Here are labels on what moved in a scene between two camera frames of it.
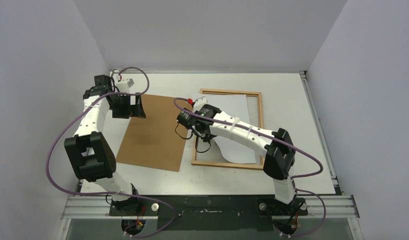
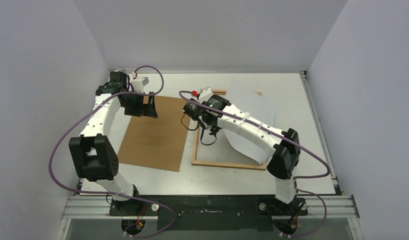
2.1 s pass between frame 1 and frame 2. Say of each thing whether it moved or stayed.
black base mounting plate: stayed
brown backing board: stayed
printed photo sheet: moved
